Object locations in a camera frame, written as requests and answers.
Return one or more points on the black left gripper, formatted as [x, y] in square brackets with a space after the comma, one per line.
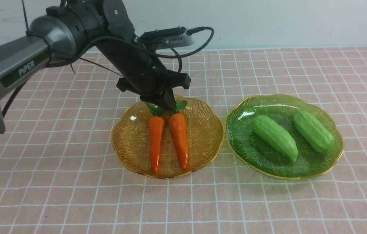
[143, 73]

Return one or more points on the orange carrot with leaves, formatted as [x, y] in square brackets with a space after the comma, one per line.
[178, 128]
[155, 130]

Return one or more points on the green cucumber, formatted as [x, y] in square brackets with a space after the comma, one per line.
[276, 136]
[320, 139]

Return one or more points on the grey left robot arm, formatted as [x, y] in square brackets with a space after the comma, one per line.
[66, 32]

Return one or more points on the amber glass plate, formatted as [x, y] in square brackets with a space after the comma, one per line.
[130, 139]

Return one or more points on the green glass plate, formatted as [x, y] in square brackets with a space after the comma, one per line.
[259, 155]

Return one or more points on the green cucumber in plate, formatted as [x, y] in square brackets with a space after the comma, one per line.
[276, 136]

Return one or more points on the pink checkered tablecloth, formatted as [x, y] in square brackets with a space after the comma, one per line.
[59, 173]

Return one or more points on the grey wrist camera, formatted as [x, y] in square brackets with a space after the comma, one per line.
[170, 37]

